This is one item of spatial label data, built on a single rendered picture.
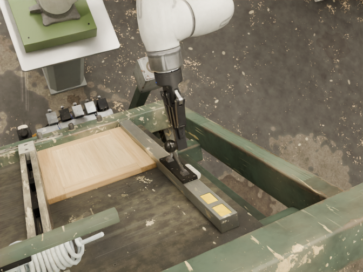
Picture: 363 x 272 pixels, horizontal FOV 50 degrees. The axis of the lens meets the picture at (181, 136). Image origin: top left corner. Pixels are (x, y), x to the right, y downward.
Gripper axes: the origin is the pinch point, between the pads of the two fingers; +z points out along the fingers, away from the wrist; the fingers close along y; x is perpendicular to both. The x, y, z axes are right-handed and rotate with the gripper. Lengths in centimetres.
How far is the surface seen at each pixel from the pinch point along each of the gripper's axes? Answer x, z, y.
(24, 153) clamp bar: 45, 9, 56
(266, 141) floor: -115, 82, 132
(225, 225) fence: 1.9, 14.7, -26.0
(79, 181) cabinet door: 29.2, 14.7, 25.7
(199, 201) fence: 3.2, 12.9, -14.8
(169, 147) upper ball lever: 4.3, 1.1, -1.6
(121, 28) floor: -40, -17, 194
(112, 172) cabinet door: 18.0, 14.7, 23.7
